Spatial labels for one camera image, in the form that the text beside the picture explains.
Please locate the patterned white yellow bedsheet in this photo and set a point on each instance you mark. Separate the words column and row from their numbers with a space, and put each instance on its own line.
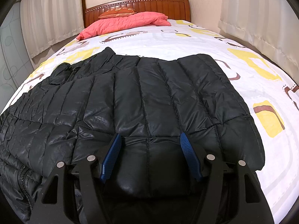
column 264, row 121

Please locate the wooden headboard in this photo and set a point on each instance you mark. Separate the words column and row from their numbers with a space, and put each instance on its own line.
column 163, row 7

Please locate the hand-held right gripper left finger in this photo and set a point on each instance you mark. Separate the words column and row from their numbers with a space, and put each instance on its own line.
column 111, row 155

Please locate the cream pleated curtain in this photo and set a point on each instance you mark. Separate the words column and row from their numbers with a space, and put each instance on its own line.
column 257, row 14
column 53, row 16

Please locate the orange embroidered pillow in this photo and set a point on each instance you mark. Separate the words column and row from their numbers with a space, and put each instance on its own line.
column 116, row 11

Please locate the pink quilted blanket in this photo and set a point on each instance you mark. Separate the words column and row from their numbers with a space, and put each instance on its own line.
column 126, row 23

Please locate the black puffer jacket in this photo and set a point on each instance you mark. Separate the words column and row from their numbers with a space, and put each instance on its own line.
column 130, row 102

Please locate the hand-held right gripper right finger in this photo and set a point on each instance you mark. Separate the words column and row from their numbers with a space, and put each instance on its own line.
column 188, row 155

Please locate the frosted glass wardrobe door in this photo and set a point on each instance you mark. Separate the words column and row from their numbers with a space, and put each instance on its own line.
column 14, row 58

